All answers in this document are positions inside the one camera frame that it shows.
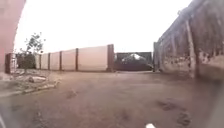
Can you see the dark metal gate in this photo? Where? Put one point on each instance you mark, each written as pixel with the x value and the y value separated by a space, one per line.
pixel 133 61

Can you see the brown dirt road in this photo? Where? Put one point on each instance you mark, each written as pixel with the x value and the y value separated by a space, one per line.
pixel 110 96

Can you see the robot's own part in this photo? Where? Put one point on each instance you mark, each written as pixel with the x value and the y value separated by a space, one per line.
pixel 150 126

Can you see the small thin tree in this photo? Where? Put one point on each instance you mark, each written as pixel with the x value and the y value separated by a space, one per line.
pixel 32 50

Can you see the pile of rubble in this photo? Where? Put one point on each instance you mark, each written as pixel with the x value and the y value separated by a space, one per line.
pixel 31 81

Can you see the pale panelled wall with pillars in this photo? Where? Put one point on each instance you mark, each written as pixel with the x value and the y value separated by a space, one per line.
pixel 90 58

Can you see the weathered grey concrete wall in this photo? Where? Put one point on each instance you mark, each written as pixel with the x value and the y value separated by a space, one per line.
pixel 193 46

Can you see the red building wall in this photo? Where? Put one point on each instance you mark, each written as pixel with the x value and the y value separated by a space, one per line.
pixel 8 26

